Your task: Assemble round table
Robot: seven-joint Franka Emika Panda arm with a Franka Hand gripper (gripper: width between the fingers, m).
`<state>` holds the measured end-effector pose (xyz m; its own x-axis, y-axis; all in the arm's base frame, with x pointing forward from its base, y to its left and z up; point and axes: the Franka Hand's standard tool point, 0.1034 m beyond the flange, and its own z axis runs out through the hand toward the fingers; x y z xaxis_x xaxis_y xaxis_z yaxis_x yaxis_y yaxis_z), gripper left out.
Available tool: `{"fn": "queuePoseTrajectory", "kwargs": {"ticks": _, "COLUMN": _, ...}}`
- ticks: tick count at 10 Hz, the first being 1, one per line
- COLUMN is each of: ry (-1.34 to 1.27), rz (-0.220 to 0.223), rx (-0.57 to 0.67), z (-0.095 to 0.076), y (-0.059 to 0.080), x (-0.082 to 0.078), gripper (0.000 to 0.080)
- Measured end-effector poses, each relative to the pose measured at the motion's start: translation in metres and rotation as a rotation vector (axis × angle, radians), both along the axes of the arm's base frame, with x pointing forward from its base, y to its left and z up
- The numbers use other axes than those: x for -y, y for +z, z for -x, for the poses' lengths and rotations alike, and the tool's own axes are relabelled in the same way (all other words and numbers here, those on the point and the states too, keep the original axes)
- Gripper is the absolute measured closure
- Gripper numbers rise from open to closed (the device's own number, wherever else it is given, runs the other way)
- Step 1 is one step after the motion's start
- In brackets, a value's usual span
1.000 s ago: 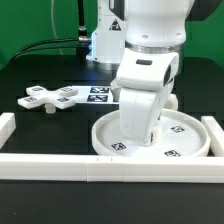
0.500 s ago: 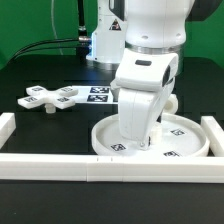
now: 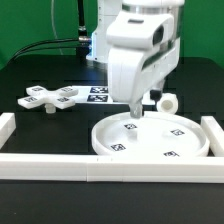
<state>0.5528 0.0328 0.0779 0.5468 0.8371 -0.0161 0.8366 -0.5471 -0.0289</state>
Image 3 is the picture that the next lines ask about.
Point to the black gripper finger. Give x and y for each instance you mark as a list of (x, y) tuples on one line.
[(136, 110)]

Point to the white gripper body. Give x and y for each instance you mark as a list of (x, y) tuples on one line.
[(142, 54)]

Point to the white round table top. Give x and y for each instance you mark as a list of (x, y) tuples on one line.
[(155, 135)]

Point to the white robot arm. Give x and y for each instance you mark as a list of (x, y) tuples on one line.
[(174, 7)]

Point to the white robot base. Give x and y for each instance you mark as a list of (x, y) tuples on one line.
[(107, 13)]

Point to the white marker sheet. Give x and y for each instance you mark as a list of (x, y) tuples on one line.
[(92, 95)]

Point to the black vertical pole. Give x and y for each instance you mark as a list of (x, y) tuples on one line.
[(82, 32)]

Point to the white cross-shaped table base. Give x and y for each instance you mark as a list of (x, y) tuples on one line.
[(61, 98)]

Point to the white U-shaped fence frame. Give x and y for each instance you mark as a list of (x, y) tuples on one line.
[(112, 168)]

